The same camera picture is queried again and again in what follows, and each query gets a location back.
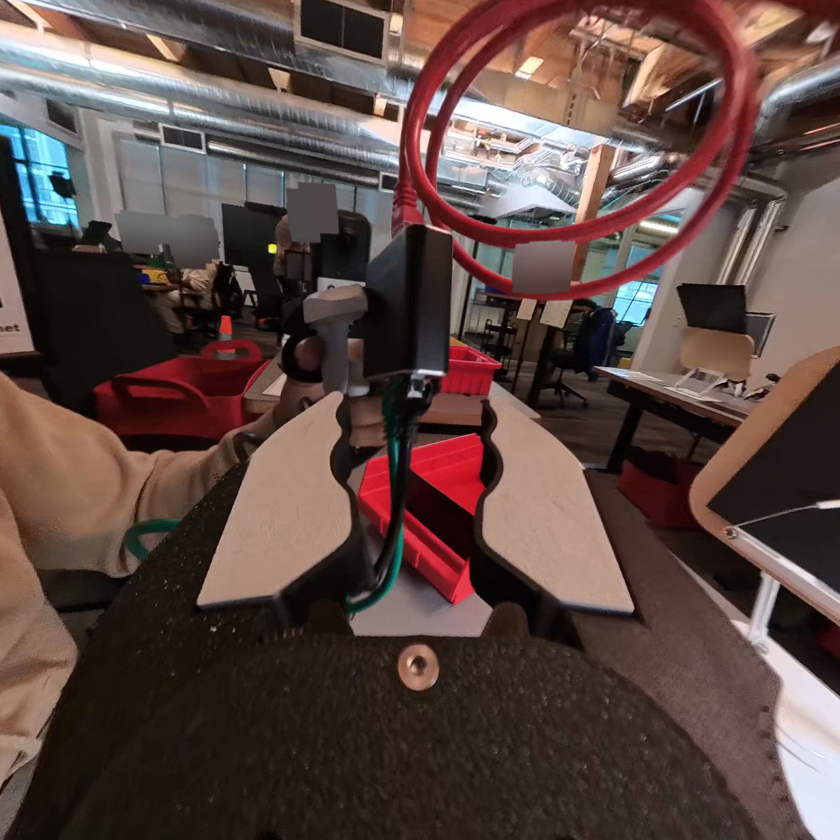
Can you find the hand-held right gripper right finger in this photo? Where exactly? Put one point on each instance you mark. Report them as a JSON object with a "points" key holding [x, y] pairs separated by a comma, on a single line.
{"points": [[544, 518]]}

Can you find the black partition board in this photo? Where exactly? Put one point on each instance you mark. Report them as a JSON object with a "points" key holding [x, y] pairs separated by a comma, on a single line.
{"points": [[98, 328]]}

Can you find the wooden desk with black legs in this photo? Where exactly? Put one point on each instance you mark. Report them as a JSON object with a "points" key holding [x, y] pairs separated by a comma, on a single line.
{"points": [[676, 387]]}

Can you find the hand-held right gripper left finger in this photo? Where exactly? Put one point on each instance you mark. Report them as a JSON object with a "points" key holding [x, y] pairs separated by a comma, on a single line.
{"points": [[282, 512]]}

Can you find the red plastic crate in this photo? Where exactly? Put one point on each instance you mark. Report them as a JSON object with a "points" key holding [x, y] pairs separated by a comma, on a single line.
{"points": [[469, 374]]}

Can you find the black network switch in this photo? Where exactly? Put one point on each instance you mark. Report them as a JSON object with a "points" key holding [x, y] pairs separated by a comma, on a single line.
{"points": [[413, 308]]}

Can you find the red plastic bin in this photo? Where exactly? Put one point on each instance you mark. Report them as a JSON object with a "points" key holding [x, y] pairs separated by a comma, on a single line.
{"points": [[439, 459]]}

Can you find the orange traffic cone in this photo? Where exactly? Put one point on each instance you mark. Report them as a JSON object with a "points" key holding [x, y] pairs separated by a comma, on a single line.
{"points": [[225, 328]]}

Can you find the person's left forearm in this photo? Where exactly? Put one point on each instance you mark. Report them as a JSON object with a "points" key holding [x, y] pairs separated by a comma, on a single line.
{"points": [[98, 472]]}

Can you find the red storage box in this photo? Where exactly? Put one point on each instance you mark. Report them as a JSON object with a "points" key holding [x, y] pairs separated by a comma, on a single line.
{"points": [[656, 492]]}

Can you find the black office chair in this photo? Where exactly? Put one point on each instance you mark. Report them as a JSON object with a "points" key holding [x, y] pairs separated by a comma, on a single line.
{"points": [[564, 374]]}

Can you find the silver ventilation duct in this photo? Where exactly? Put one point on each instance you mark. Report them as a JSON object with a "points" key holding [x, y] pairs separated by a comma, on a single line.
{"points": [[131, 65]]}

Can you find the blue jacket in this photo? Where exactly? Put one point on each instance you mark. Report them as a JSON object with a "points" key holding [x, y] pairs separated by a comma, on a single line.
{"points": [[600, 334]]}

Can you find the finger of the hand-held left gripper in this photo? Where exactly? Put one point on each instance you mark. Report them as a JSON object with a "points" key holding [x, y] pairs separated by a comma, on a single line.
{"points": [[334, 305]]}

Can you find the white tag sign board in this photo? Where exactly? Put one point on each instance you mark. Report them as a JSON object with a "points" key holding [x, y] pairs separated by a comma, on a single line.
{"points": [[10, 295]]}

